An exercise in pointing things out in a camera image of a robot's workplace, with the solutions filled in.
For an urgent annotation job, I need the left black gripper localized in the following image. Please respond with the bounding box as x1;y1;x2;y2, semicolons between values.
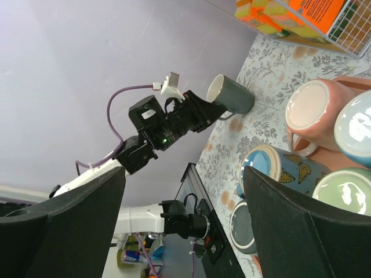
164;90;227;135

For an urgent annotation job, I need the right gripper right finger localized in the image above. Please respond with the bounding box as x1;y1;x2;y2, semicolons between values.
243;166;370;277

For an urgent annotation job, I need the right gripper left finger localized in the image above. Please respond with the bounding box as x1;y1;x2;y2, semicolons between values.
1;167;126;277

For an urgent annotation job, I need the dark teal mug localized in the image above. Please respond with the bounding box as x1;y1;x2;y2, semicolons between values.
206;74;255;122

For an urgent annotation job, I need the green mug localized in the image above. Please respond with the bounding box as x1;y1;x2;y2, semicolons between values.
312;167;370;216

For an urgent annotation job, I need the light blue white mug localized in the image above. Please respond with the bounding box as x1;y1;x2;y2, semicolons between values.
334;90;371;168

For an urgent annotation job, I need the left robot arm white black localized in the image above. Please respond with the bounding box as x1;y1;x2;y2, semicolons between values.
50;90;227;239

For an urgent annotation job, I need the black mug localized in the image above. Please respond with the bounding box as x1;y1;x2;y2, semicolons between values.
230;200;257;255

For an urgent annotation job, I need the blue butterfly mug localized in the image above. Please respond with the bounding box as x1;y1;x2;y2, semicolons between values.
236;145;330;198

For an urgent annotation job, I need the pink mug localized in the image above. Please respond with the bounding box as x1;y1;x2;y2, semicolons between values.
285;79;355;156

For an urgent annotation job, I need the floral table mat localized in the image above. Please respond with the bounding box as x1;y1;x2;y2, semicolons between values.
197;35;370;277

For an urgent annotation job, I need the pink plastic tray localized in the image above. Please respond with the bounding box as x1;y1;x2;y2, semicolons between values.
252;75;371;276

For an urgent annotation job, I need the sponge pack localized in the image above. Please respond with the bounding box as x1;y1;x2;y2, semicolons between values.
252;0;320;39
289;0;345;34
234;0;261;27

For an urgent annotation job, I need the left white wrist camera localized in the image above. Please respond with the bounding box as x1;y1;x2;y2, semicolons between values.
151;72;185;101

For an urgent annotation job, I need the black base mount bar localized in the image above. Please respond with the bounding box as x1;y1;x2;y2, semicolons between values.
176;163;245;277

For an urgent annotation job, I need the white wire wooden shelf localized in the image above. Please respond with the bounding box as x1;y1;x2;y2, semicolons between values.
202;0;371;57

